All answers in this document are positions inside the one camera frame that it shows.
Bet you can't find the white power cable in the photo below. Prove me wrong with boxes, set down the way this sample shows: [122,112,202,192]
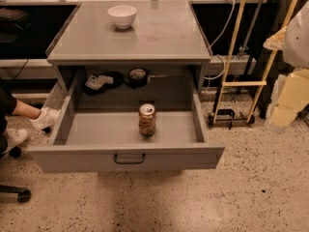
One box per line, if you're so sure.
[203,0,238,81]

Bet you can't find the yellow wooden wheeled frame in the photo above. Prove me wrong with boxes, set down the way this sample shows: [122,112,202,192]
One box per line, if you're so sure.
[209,0,298,126]

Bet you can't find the black pouch with white labels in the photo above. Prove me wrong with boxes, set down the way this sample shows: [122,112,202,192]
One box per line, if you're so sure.
[82,72,124,96]

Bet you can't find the white sneaker upper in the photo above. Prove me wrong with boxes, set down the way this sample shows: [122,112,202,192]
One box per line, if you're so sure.
[30,107,61,131]

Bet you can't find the black office chair base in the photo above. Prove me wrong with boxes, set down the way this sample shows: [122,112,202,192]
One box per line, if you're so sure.
[0,146,31,203]

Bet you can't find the white sneaker lower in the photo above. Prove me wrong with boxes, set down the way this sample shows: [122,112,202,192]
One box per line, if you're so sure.
[0,129,29,153]

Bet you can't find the white sneaker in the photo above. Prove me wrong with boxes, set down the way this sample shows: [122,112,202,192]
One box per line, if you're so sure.
[0,129,29,153]
[30,107,61,131]

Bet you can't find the black drawer handle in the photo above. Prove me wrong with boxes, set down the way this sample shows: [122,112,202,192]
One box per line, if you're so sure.
[114,154,145,164]

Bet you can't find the person's leg in black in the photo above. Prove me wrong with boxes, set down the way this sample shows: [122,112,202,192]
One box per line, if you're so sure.
[0,85,41,149]

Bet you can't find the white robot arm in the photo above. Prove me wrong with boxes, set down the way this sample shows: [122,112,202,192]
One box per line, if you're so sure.
[264,1,309,69]

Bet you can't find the grey metal cabinet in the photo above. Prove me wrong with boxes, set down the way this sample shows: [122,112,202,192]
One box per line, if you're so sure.
[44,0,213,114]

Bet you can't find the orange soda can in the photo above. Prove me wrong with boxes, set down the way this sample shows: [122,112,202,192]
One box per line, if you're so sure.
[139,103,156,136]

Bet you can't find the black tape roll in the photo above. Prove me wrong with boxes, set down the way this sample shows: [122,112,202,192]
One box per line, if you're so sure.
[128,69,148,88]

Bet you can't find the white ceramic bowl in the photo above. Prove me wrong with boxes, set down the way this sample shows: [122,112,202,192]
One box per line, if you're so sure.
[107,5,137,29]

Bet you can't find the black object on left shelf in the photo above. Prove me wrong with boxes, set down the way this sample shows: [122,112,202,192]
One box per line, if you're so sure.
[0,8,31,44]

